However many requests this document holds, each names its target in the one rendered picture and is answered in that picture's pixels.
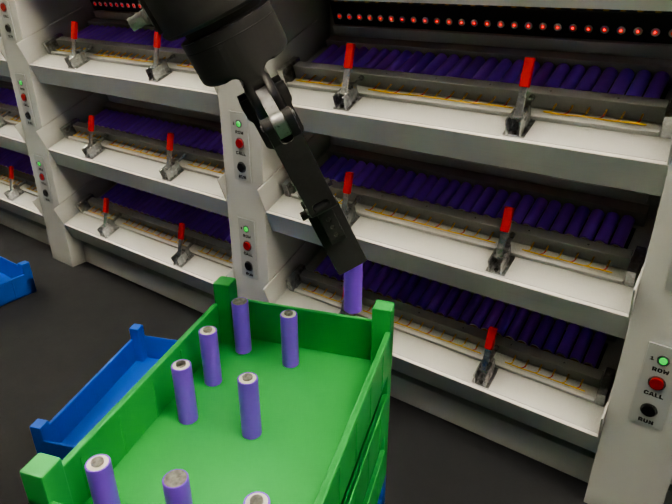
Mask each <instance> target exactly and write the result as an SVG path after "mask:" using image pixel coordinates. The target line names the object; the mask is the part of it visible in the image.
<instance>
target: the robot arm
mask: <svg viewBox="0 0 672 504"><path fill-rule="evenodd" d="M138 3H139V4H140V5H141V4H142V10H140V11H139V12H137V13H136V14H134V15H133V16H132V17H129V18H127V21H128V23H129V25H130V27H131V28H132V30H133V31H136V30H138V29H139V28H142V27H144V26H145V25H150V24H152V25H154V27H155V28H154V30H155V32H158V33H159V35H160V34H162V33H163V35H162V36H163V38H164V39H165V40H168V41H173V40H177V39H179V38H182V37H184V36H185V37H186V40H185V41H184V42H183V43H182V44H181V46H182V48H183V50H184V52H185V53H186V55H187V57H188V59H189V60H190V62H191V64H192V66H193V67H194V69H195V71H196V73H197V75H198V76H199V78H200V80H201V81H202V83H203V84H204V85H206V86H208V87H216V86H220V85H224V84H227V83H228V82H229V81H231V80H235V79H236V80H239V81H240V83H241V85H242V87H243V89H244V93H242V94H240V95H238V96H237V99H238V102H239V104H240V106H241V109H242V111H243V112H244V113H245V115H246V117H247V119H248V120H249V121H250V122H252V123H254V125H255V127H256V129H257V130H258V132H259V134H260V136H261V138H262V140H263V141H264V143H265V145H266V147H267V148H269V149H274V150H275V151H276V153H277V155H278V157H279V158H280V160H281V162H282V164H283V166H284V168H285V170H286V171H287V173H288V175H289V177H290V179H291V184H292V185H293V186H294V187H295V188H296V190H297V195H298V197H299V198H301V199H302V202H300V204H301V206H302V207H303V209H304V211H302V212H300V213H299V214H300V216H301V218H302V220H303V221H305V220H307V219H309V221H310V223H311V225H312V227H313V229H314V230H315V232H316V234H317V236H318V238H319V240H320V242H321V243H322V245H323V247H324V249H325V251H326V253H327V255H328V256H329V258H330V260H331V262H332V264H333V266H334V267H335V269H336V271H337V273H338V275H341V274H343V273H345V272H347V271H349V270H351V269H353V268H355V267H356V266H358V265H360V264H362V263H364V262H366V261H367V258H366V256H365V254H364V252H363V250H362V248H361V247H360V245H359V243H358V241H357V239H356V237H355V235H354V233H353V231H352V229H351V227H350V225H349V223H348V221H347V219H346V217H345V215H344V213H343V211H342V209H341V207H340V205H339V203H338V201H337V198H336V197H335V195H333V194H332V192H331V190H330V188H329V186H331V185H333V184H332V181H331V180H330V178H329V177H327V178H324V176H323V174H322V172H321V170H320V168H319V166H318V164H317V162H316V160H315V158H314V156H313V154H312V152H311V150H310V148H309V146H308V144H307V142H306V140H305V138H304V136H303V134H302V133H303V131H304V127H303V125H302V123H301V121H300V119H299V117H298V115H297V113H296V111H295V109H294V107H293V105H292V96H291V94H290V92H289V90H288V87H287V85H286V83H285V82H284V80H282V79H281V78H280V76H279V75H276V76H274V77H272V78H271V77H270V75H269V73H268V71H267V69H266V67H265V65H266V63H267V62H268V61H269V60H271V59H273V58H275V57H277V56H278V55H279V54H280V53H281V52H282V51H283V50H284V49H285V48H286V46H287V37H286V35H285V32H284V30H283V28H282V26H281V24H280V22H279V20H278V18H277V16H276V14H275V11H274V9H273V7H272V5H271V3H270V1H269V0H138ZM256 114H257V115H256ZM257 116H258V117H257Z"/></svg>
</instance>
